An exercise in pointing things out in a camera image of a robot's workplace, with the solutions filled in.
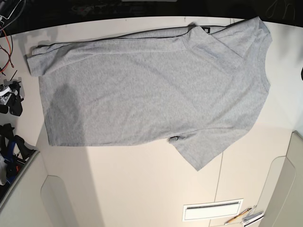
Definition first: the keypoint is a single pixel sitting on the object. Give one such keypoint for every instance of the grey T-shirt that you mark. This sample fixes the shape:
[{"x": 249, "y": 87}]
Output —
[{"x": 201, "y": 88}]

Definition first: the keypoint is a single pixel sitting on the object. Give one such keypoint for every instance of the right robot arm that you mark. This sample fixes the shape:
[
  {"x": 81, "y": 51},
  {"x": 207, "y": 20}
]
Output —
[{"x": 10, "y": 11}]

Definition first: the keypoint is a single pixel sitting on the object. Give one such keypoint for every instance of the yellow pencil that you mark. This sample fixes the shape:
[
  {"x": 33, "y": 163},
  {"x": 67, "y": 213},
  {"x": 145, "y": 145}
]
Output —
[{"x": 238, "y": 216}]

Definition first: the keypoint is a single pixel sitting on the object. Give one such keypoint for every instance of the white vent plate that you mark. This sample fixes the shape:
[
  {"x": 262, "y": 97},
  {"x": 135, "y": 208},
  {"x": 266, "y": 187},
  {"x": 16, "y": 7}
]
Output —
[{"x": 214, "y": 210}]

